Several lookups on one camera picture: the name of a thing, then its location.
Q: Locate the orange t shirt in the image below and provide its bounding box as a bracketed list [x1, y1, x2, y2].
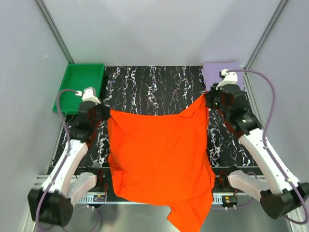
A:
[108, 95, 215, 232]

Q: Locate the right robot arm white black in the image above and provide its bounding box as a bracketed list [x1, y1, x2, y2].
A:
[205, 83, 309, 219]

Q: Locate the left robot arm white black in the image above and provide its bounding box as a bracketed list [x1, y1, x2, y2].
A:
[28, 101, 111, 227]

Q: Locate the folded purple t shirt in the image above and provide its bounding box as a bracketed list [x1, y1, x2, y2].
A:
[201, 61, 245, 91]

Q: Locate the green plastic bin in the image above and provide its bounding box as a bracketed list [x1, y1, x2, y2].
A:
[59, 63, 105, 115]

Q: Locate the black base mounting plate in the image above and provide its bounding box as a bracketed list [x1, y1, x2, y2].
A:
[78, 167, 241, 207]

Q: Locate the left small circuit board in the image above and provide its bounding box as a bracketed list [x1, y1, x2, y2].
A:
[93, 194, 106, 203]

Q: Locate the small circuit board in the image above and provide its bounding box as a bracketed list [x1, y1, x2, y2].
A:
[93, 194, 106, 203]
[223, 195, 238, 204]

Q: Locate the right small circuit board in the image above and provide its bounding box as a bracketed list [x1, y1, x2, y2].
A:
[223, 195, 238, 204]

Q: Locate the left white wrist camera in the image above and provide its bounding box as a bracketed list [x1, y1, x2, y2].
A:
[75, 87, 101, 104]

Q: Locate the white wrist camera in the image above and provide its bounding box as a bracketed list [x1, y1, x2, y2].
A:
[216, 69, 238, 90]
[75, 87, 101, 104]

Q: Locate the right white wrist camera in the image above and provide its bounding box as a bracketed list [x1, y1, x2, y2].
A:
[216, 69, 238, 90]

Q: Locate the aluminium frame rail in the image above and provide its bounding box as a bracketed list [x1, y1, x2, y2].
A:
[31, 175, 294, 206]

